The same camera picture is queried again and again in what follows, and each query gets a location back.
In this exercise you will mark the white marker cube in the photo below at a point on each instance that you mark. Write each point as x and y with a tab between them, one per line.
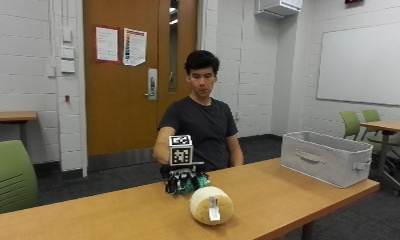
181	154

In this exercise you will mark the cream round plush toy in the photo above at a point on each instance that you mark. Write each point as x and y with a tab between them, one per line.
211	205

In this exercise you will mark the the person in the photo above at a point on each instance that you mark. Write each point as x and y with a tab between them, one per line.
201	123

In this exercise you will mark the brown wooden door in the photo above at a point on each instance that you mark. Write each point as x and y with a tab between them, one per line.
121	100

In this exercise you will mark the grey fabric storage bin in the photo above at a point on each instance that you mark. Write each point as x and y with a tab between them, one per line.
327	160

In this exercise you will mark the green chair with slatted back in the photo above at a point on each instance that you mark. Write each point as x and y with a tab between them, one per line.
9	176

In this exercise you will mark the wooden side table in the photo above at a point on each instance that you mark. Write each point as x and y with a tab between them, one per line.
12	116

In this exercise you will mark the colourful printed paper sheet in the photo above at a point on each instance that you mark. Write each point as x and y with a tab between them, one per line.
135	46

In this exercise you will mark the green office chair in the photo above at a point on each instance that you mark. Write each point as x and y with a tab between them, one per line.
351	124
378	128

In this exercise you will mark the white paper with red backing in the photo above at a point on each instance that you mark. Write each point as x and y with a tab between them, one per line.
107	44

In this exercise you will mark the wooden table with metal leg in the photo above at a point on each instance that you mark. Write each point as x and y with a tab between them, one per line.
388	126

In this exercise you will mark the red exit sign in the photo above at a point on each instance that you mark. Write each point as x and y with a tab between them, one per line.
354	1

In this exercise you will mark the small red wall alarm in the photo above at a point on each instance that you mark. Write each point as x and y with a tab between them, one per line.
68	98

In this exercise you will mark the white wall switch boxes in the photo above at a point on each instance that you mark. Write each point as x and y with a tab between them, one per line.
68	60

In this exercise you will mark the white wall whiteboard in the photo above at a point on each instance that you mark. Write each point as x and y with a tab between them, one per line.
368	65

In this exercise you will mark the white wall-mounted unit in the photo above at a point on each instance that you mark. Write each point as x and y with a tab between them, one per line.
278	7

